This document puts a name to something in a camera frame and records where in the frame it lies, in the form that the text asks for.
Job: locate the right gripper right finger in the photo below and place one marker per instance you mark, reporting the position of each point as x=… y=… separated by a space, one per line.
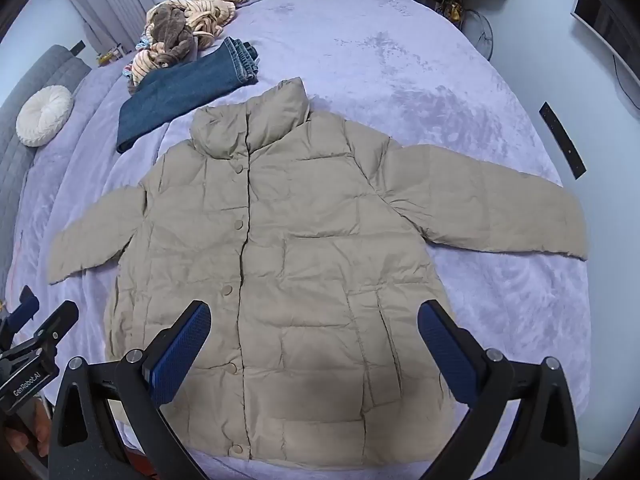
x=542 y=442

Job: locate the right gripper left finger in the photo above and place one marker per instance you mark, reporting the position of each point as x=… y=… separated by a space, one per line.
x=85 y=441

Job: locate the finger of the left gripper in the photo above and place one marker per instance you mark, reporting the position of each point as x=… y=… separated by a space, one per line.
x=55 y=327
x=12 y=322

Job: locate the beige puffer jacket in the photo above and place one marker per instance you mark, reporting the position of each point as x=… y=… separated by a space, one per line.
x=306 y=235

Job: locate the brown and striped clothes pile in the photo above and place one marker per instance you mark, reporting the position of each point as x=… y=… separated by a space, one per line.
x=175 y=31

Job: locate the round white cushion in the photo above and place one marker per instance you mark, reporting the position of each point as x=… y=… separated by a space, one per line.
x=43 y=116

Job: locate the grey quilted headboard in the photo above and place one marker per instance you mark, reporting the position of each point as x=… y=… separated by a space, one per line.
x=56 y=67

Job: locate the folded blue jeans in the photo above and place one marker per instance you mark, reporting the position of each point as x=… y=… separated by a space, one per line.
x=168 y=93

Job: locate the standing fan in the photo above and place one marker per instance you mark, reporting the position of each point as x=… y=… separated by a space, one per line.
x=478 y=30

